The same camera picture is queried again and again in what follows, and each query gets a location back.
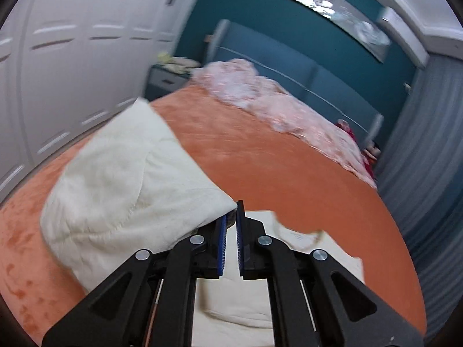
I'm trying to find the grey blue curtain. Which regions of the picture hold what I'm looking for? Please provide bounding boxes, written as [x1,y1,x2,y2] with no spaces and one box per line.
[376,55,462,342]

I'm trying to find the blue upholstered headboard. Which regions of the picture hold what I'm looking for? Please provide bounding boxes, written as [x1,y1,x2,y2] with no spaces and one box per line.
[204,19,384,143]

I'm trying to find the pink floral quilt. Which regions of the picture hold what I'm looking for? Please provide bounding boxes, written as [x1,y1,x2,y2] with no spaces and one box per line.
[191,59,377,188]

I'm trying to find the red plush toy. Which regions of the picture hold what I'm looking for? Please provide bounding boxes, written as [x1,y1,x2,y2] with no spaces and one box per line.
[335,119,381,179]

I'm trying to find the dark blue nightstand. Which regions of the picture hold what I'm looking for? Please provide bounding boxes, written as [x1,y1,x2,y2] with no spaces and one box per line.
[143,64,190,102]

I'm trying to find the wide framed wall picture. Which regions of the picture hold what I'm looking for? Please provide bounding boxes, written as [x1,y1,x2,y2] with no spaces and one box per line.
[293,0,392,63]

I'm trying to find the yellow items on nightstand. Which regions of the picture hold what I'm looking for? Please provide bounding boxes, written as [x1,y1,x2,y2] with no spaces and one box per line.
[157,52,201,74]

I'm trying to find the cream white puffer jacket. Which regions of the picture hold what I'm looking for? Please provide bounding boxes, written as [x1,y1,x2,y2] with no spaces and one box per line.
[39,97,367,347]

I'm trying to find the white panelled wardrobe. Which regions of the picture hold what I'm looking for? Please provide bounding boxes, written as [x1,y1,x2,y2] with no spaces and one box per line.
[1,0,197,198]

